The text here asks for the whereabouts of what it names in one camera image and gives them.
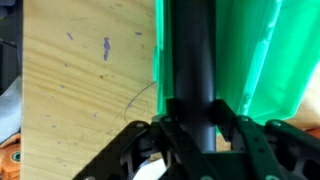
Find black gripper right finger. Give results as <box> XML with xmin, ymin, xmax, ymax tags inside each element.
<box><xmin>211</xmin><ymin>100</ymin><xmax>320</xmax><ymax>180</ymax></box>

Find wooden table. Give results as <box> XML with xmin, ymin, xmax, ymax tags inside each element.
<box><xmin>20</xmin><ymin>0</ymin><xmax>320</xmax><ymax>180</ymax></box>

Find orange octopus plush toy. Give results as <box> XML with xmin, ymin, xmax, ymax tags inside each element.
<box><xmin>0</xmin><ymin>133</ymin><xmax>21</xmax><ymax>180</ymax></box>

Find green plastic bin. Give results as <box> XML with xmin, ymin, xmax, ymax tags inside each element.
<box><xmin>152</xmin><ymin>0</ymin><xmax>320</xmax><ymax>136</ymax></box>

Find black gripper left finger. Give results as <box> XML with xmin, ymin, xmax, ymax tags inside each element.
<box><xmin>72</xmin><ymin>117</ymin><xmax>217</xmax><ymax>180</ymax></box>

